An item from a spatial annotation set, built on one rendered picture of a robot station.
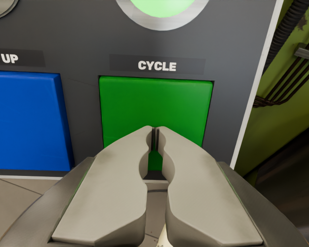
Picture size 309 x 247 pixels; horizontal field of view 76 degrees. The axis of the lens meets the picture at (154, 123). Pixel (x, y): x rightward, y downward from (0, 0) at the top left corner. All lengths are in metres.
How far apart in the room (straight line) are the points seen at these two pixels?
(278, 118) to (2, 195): 1.31
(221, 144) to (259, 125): 0.41
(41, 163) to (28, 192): 1.15
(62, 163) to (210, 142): 0.11
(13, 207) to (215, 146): 1.24
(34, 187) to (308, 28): 1.28
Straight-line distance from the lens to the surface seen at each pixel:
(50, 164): 0.17
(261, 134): 0.60
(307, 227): 0.50
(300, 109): 0.52
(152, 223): 1.14
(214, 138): 0.16
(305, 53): 0.42
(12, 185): 1.38
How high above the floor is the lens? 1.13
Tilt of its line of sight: 57 degrees down
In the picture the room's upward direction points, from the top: 5 degrees clockwise
